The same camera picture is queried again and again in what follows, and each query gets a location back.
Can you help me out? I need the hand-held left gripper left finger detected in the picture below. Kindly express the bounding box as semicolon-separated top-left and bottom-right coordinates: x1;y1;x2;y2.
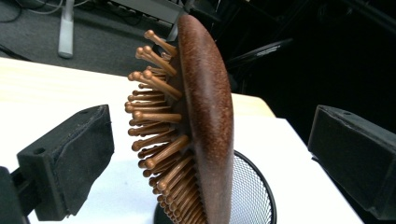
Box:
17;105;116;222

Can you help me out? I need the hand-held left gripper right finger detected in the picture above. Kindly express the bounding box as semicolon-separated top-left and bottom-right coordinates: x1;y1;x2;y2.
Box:
307;105;396;220

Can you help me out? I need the black mesh pen holder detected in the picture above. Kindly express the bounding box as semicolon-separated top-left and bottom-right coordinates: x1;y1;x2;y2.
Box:
153;149;277;224

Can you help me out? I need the brown wooden hairbrush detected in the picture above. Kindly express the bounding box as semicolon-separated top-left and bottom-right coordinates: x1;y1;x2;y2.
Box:
124;14;235;224

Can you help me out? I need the white table mat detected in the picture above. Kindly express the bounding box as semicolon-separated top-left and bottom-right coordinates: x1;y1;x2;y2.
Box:
0;104;365;224

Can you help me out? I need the white metal frame desk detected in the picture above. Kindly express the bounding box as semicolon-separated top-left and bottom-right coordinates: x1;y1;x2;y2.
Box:
58;0;188;60

